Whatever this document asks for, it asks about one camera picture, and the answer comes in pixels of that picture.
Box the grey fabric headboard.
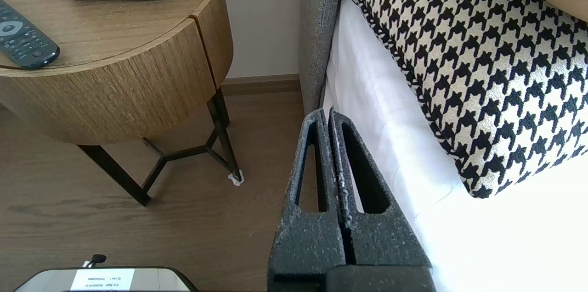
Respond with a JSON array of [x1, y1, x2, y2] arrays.
[[300, 0, 341, 113]]

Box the black white houndstooth pillow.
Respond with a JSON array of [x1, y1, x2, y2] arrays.
[[337, 0, 588, 199]]

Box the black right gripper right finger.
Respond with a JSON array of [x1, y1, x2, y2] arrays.
[[331, 108, 431, 266]]

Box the round wooden bedside table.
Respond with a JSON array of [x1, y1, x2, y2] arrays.
[[0, 0, 233, 90]]

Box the black metal table legs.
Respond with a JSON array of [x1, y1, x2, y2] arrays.
[[77, 88, 243, 207]]

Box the white bed with grey headboard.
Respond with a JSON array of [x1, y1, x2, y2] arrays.
[[324, 0, 588, 290]]

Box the round wooden side table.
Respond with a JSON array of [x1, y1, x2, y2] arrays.
[[0, 19, 217, 146]]

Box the white labelled robot housing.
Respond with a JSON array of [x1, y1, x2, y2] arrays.
[[14, 267, 199, 292]]

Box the black tv remote control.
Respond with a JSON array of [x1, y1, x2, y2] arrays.
[[0, 0, 61, 71]]

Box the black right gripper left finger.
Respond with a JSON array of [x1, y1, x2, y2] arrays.
[[269, 108, 345, 270]]

